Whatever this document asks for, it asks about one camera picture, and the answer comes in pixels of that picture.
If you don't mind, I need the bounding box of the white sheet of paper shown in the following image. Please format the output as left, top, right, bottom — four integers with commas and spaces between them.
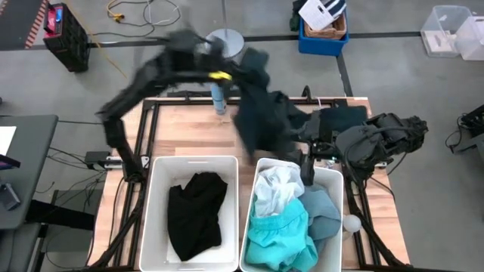
0, 125, 18, 156

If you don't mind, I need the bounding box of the white power strip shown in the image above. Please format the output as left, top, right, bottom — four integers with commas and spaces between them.
104, 156, 150, 170

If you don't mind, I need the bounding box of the blue spray bottle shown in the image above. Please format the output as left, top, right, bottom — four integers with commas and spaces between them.
207, 70, 234, 116

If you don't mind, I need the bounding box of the blue-grey garment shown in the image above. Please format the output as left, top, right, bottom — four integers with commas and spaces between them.
300, 184, 343, 254

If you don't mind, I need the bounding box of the round grey stand base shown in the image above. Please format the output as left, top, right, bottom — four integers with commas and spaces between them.
206, 0, 246, 60

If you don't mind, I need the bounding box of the clear plastic storage box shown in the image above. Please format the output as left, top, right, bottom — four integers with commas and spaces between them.
455, 15, 484, 61
420, 5, 473, 58

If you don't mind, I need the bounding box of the black garment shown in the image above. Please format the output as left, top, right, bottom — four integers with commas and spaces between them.
167, 172, 229, 262

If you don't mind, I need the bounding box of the yellow extension cable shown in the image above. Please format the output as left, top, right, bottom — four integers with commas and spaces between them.
62, 0, 129, 80

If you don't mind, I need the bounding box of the white printed paper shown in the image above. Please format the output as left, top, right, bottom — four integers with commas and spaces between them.
298, 0, 336, 32

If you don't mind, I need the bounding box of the brown wicker basket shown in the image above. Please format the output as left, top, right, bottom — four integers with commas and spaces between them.
303, 12, 348, 41

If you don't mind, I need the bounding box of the white round ball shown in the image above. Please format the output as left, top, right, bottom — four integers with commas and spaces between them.
342, 214, 363, 233

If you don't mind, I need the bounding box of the dark mat with orange stripes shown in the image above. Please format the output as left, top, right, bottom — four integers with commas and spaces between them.
0, 0, 50, 51

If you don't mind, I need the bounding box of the black crate with red top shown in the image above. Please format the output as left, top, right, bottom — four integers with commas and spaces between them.
42, 2, 92, 73

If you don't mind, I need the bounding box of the black power adapter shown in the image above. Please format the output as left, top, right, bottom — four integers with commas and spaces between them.
84, 150, 111, 166

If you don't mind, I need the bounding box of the dark navy garment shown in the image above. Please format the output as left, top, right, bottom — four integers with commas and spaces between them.
231, 47, 312, 164

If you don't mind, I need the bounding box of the navy white striped garment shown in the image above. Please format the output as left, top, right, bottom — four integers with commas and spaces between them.
321, 0, 347, 18

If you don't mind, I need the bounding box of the black equipment stand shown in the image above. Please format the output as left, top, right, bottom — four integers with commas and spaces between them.
445, 104, 484, 164

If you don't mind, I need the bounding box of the dark green garment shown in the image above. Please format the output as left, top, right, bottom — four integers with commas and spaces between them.
289, 0, 308, 32

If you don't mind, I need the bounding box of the grey desk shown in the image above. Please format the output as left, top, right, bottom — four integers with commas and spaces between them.
0, 114, 60, 230

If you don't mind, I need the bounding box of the teal garment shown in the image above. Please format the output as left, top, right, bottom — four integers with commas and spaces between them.
244, 198, 319, 272

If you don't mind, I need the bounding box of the black table frame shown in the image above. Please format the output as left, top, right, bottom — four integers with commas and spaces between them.
88, 85, 413, 272

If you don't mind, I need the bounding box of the white woven plastic basket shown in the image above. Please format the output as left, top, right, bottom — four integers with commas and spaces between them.
239, 157, 345, 272
138, 155, 240, 272

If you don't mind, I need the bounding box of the dark handheld device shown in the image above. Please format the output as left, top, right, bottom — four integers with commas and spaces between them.
0, 182, 22, 212

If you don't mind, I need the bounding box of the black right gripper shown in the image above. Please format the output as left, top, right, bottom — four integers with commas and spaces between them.
299, 148, 318, 187

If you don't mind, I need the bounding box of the dark folded cloth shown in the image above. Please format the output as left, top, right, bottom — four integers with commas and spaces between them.
319, 105, 369, 134

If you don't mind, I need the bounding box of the blue plastic bin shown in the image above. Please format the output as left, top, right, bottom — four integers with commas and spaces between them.
297, 17, 349, 57

